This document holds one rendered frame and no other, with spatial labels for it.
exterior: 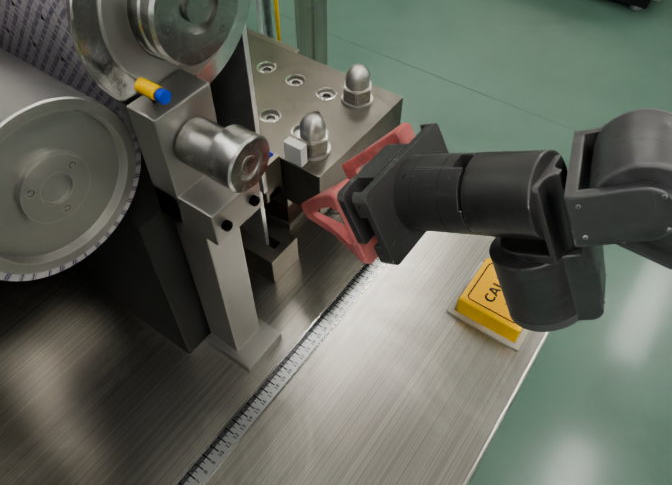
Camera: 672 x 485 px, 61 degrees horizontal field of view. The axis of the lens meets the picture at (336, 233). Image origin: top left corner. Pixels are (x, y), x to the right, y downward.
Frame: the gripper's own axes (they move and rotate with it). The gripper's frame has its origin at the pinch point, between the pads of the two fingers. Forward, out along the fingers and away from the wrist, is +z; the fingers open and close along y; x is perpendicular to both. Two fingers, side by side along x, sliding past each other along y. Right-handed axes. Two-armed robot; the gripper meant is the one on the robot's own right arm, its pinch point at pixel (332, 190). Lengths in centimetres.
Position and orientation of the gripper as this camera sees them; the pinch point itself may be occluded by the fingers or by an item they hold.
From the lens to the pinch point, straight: 50.0
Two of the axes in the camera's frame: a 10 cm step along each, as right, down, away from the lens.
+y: 5.9, -6.2, 5.3
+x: -4.0, -7.9, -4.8
